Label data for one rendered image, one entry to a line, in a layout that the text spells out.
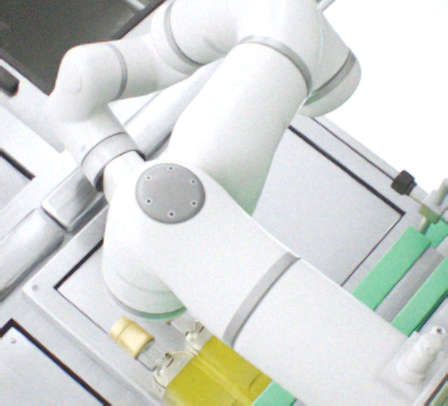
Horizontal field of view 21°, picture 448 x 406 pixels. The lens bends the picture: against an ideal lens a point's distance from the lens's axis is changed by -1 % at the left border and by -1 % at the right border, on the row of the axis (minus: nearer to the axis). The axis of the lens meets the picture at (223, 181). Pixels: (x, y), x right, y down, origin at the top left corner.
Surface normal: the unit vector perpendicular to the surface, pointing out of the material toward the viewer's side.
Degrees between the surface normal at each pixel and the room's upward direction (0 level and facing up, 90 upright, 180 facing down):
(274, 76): 106
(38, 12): 90
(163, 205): 96
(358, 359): 91
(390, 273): 90
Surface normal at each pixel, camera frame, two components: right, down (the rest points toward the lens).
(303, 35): 0.43, -0.35
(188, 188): 0.38, -0.54
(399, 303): 0.10, -0.48
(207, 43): -0.33, 0.74
